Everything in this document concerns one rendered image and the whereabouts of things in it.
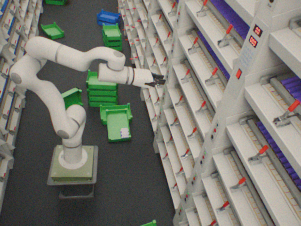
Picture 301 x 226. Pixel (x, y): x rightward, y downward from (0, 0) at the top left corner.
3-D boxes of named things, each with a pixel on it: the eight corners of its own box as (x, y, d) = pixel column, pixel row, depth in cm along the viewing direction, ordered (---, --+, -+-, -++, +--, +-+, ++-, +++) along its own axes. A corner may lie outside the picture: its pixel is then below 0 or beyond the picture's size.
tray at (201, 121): (205, 144, 125) (204, 133, 118) (173, 70, 166) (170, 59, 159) (245, 131, 124) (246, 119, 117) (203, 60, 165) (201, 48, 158)
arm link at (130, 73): (122, 76, 130) (128, 77, 131) (124, 87, 123) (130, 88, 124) (126, 62, 124) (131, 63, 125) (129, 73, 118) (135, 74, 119)
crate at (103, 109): (101, 125, 247) (101, 119, 241) (99, 110, 261) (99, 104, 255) (131, 122, 253) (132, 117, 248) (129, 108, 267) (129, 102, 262)
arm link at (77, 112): (59, 145, 160) (55, 119, 143) (71, 125, 173) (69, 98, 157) (77, 150, 159) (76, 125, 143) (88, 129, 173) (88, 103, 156)
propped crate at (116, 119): (130, 140, 238) (131, 137, 231) (108, 142, 233) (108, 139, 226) (126, 111, 251) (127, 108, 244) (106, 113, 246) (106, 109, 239)
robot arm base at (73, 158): (58, 171, 168) (56, 154, 155) (59, 148, 180) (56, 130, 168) (88, 168, 173) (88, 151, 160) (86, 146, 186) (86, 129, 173)
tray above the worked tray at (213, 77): (217, 116, 111) (216, 93, 101) (179, 43, 152) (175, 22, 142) (263, 101, 110) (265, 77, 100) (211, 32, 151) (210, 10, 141)
